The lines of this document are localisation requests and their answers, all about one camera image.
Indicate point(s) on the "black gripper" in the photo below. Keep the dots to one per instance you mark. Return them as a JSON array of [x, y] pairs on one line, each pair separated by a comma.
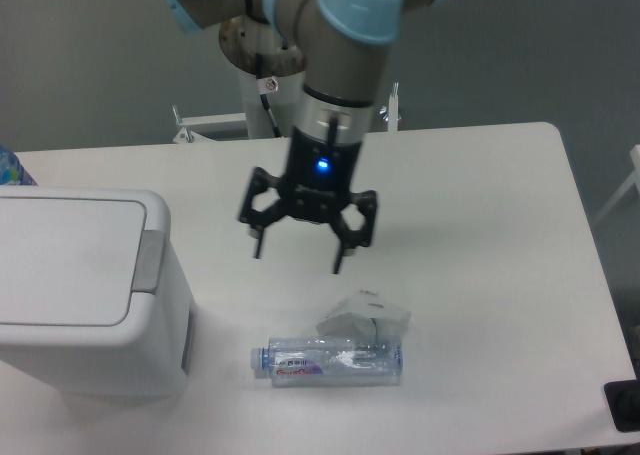
[[315, 187]]

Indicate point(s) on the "white plastic trash can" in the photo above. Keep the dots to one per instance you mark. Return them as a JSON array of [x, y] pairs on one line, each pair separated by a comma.
[[147, 354]]

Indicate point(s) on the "white trash can lid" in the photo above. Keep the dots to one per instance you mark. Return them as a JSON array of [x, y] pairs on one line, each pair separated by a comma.
[[77, 262]]

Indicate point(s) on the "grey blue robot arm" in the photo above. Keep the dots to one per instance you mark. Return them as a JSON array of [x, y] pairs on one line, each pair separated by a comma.
[[370, 21]]

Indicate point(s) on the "crumpled white paper carton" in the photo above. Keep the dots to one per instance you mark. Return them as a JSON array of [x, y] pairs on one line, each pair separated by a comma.
[[364, 315]]

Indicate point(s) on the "clear plastic water bottle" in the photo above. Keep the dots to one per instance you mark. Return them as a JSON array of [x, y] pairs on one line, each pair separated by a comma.
[[329, 362]]

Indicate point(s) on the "blue bottle at left edge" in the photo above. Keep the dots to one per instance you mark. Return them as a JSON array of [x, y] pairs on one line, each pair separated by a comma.
[[12, 171]]

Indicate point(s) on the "black object at table corner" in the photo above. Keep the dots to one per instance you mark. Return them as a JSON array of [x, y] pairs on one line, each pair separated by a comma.
[[623, 401]]

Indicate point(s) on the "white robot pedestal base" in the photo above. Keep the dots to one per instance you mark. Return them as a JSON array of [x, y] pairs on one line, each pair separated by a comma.
[[250, 110]]

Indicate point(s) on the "white frame at right edge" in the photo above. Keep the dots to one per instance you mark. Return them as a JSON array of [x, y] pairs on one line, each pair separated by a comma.
[[630, 184]]

